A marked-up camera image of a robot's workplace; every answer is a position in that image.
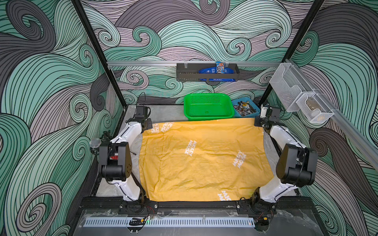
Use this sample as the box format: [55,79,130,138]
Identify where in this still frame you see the yellow printed pillowcase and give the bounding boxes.
[139,118,274,202]

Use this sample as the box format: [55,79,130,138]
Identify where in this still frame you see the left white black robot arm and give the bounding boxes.
[98,118,153,202]

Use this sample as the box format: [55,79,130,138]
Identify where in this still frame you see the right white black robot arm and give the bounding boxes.
[253,117,319,204]

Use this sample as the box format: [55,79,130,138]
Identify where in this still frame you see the blue bin of small parts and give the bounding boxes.
[231,97,260,118]

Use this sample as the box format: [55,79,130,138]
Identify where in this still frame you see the green plastic basket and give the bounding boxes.
[184,93,234,121]

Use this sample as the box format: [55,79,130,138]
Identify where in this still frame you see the blue snack packet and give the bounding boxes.
[198,62,235,82]

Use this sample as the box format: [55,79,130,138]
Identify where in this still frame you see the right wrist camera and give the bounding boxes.
[260,106,281,119]

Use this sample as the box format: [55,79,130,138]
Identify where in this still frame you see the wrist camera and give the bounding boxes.
[134,105,150,120]
[260,106,281,119]

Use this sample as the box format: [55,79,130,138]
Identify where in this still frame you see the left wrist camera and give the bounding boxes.
[134,105,150,120]

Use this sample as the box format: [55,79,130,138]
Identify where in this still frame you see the large clear wall bin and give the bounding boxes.
[269,63,305,112]

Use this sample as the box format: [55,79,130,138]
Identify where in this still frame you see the small clear wall bin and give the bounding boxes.
[296,92,334,124]

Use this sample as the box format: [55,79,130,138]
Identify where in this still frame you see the black wall shelf tray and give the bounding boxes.
[176,63,240,82]

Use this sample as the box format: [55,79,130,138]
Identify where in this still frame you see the back aluminium rail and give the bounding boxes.
[107,60,281,67]

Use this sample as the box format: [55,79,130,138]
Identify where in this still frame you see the aluminium rail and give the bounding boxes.
[285,59,378,171]
[107,60,281,67]

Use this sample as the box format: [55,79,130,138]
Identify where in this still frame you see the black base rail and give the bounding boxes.
[79,196,315,216]

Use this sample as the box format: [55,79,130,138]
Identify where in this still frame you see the right aluminium rail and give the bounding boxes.
[285,59,378,171]

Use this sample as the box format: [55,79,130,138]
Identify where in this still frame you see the white slotted cable duct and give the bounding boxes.
[83,217,255,228]

